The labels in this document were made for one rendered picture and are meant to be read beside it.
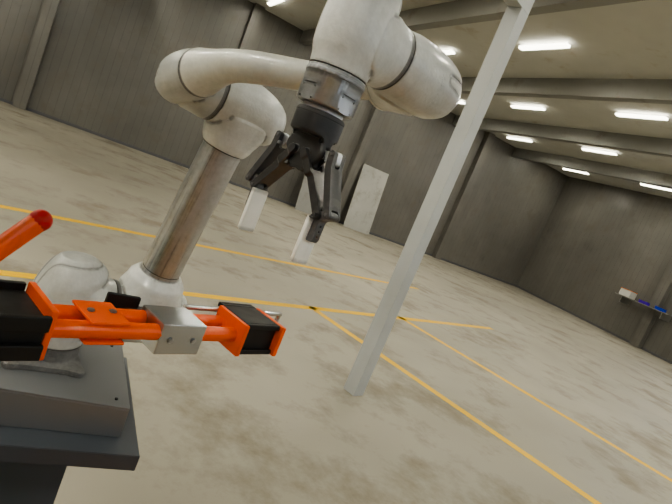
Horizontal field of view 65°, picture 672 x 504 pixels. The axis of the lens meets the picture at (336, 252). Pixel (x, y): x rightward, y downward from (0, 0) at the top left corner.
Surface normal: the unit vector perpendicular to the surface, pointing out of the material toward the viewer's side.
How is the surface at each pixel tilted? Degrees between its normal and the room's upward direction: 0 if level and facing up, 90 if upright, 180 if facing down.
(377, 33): 91
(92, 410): 90
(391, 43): 89
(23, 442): 0
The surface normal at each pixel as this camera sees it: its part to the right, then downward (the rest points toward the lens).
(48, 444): 0.38, -0.92
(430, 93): 0.36, 0.75
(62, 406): 0.40, 0.29
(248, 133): 0.48, 0.59
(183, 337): 0.68, 0.37
